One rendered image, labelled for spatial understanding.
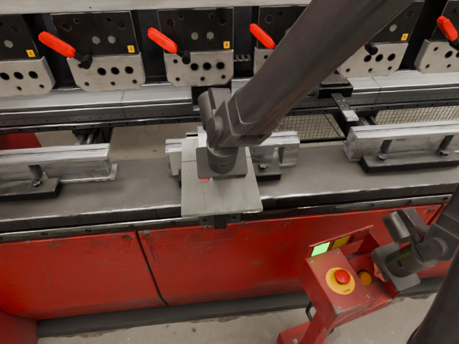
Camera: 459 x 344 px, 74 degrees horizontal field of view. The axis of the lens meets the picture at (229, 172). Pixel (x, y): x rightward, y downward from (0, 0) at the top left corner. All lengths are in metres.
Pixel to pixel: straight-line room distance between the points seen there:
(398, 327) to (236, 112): 1.53
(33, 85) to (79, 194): 0.32
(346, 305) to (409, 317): 1.01
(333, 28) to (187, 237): 0.80
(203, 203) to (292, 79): 0.42
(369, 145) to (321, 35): 0.74
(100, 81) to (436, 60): 0.79
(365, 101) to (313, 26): 0.95
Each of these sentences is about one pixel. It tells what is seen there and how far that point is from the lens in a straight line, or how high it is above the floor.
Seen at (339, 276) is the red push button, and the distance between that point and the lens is 0.85.
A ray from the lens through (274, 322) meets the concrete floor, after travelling 1.63.
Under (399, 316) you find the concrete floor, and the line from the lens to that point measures 1.82.
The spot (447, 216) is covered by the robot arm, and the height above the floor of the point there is 1.08.
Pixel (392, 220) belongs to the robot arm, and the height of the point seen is 0.99.
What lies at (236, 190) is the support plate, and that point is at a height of 1.00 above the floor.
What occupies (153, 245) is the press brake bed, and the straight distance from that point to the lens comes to 1.01.
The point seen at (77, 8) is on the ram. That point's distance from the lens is 0.71.
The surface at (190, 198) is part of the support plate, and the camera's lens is 0.70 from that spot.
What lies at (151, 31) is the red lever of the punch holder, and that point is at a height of 1.31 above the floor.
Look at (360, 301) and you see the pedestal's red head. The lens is 0.87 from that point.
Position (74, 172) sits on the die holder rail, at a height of 0.92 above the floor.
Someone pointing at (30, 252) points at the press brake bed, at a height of 0.71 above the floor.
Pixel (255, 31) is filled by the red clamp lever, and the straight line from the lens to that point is 0.66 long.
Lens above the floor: 1.53
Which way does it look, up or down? 45 degrees down
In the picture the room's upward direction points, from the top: straight up
